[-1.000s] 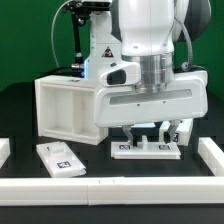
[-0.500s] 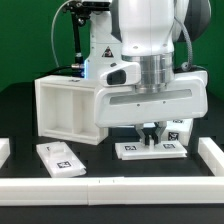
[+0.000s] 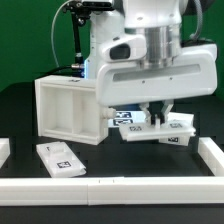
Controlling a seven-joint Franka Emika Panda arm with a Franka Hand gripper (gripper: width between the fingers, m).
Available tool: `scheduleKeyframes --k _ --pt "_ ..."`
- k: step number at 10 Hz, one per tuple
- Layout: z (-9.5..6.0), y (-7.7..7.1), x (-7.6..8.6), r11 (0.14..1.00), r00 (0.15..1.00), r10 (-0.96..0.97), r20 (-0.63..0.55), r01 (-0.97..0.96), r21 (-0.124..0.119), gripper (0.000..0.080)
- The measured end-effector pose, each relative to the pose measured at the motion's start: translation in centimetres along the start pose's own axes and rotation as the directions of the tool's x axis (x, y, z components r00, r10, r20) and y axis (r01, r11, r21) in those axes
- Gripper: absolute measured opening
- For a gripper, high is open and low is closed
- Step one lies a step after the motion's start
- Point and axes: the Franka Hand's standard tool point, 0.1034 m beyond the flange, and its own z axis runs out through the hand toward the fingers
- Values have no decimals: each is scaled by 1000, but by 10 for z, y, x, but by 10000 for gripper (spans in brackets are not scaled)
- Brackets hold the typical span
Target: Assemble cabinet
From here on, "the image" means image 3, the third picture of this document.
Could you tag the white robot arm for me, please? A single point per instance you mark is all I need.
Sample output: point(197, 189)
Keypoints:
point(158, 20)

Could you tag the white door panel with handle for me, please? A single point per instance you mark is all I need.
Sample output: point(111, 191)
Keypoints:
point(178, 125)

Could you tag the white front barrier rail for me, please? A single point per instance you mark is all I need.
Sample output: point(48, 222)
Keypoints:
point(108, 191)

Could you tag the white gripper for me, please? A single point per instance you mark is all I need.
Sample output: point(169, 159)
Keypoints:
point(193, 73)

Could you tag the white tag calibration sheet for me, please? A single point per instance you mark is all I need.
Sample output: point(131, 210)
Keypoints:
point(122, 117)

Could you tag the black camera stand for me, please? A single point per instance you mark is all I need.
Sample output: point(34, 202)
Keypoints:
point(81, 12)

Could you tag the white cabinet block with tags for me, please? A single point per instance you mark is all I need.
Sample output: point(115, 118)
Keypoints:
point(183, 140)

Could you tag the white right barrier rail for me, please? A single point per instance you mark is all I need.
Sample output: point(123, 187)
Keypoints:
point(212, 155)

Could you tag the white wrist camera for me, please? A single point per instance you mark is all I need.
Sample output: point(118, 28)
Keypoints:
point(126, 47)

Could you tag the white cabinet body box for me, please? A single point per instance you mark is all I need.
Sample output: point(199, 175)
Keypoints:
point(67, 109)

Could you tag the white left barrier rail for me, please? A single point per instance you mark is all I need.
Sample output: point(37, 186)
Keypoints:
point(4, 150)

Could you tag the white flat door panel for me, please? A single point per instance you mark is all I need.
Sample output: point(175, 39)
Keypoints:
point(59, 160)

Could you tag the white barrier rail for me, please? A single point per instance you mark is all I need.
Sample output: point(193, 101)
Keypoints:
point(4, 150)
point(108, 191)
point(212, 155)

